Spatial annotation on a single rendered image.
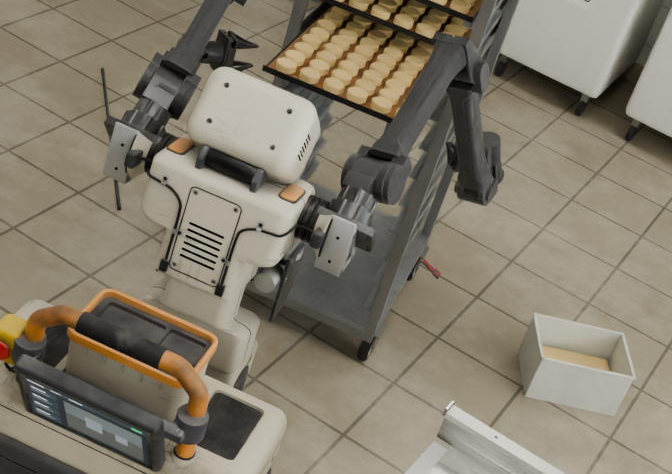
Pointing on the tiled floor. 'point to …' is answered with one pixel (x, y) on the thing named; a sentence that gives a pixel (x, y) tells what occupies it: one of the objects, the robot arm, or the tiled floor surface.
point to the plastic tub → (575, 364)
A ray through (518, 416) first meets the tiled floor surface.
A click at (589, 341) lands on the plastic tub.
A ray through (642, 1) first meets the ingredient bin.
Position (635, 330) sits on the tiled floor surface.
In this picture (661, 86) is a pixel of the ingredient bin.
